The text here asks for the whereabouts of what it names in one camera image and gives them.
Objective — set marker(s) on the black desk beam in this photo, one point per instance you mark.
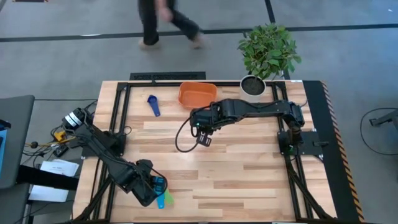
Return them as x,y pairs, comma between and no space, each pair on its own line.
46,180

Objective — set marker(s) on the green leafy plant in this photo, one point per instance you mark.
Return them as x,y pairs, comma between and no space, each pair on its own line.
267,49

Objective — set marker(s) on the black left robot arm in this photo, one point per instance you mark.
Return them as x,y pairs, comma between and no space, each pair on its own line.
102,149

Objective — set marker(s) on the black round plug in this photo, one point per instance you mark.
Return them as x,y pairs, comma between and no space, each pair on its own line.
34,145

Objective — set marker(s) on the black floor grille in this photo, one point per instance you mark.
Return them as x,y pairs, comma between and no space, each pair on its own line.
168,76

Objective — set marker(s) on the person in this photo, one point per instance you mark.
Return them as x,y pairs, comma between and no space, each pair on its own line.
149,21

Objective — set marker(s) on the orange plastic basket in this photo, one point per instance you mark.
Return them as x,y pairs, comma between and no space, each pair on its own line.
197,95

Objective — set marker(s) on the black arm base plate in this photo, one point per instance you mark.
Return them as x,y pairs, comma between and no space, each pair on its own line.
311,140
90,153

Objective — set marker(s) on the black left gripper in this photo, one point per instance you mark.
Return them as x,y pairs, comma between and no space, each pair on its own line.
140,177

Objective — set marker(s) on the black aluminium table frame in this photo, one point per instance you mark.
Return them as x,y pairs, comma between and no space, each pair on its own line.
161,83

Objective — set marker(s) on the light blue measuring cup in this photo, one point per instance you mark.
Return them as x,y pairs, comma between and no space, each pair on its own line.
161,202

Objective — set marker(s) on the white paper sheet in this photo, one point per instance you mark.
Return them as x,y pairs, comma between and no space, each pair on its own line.
46,194
59,168

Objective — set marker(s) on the black hazard-striped edge mat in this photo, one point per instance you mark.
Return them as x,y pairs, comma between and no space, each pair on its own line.
312,90

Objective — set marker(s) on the blue box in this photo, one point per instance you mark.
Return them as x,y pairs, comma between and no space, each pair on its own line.
2,146

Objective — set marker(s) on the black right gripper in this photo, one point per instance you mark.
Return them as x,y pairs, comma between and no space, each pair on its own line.
205,118

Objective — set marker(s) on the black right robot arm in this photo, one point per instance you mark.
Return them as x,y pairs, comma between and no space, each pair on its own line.
258,109

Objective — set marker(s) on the grey desk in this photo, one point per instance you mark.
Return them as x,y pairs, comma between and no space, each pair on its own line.
18,140

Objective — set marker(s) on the yellow connector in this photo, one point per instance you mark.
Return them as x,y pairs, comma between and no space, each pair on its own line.
59,136

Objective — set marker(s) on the grey stand foot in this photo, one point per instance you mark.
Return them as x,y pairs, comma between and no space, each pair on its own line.
388,117

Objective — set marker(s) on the small dark blue measuring cup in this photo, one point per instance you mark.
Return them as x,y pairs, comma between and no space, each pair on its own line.
152,100

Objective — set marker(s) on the black power adapter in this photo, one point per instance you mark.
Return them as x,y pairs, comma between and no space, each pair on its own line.
60,151

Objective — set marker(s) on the white plant pot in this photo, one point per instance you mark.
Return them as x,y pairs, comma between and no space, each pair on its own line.
245,97

